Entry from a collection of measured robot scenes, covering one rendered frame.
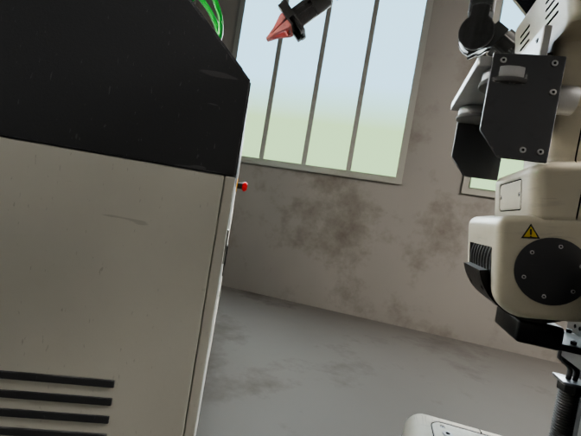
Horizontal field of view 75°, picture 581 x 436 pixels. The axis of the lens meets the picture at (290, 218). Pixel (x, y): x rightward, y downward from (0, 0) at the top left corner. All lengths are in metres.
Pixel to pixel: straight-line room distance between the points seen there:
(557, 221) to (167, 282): 0.62
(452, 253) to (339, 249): 0.82
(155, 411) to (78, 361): 0.15
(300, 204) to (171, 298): 2.42
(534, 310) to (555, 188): 0.19
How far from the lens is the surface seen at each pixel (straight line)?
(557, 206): 0.71
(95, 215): 0.67
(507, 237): 0.69
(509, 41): 1.07
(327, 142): 3.01
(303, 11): 1.18
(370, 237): 2.94
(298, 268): 3.04
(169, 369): 0.70
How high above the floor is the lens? 0.76
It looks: 2 degrees down
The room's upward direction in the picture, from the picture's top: 9 degrees clockwise
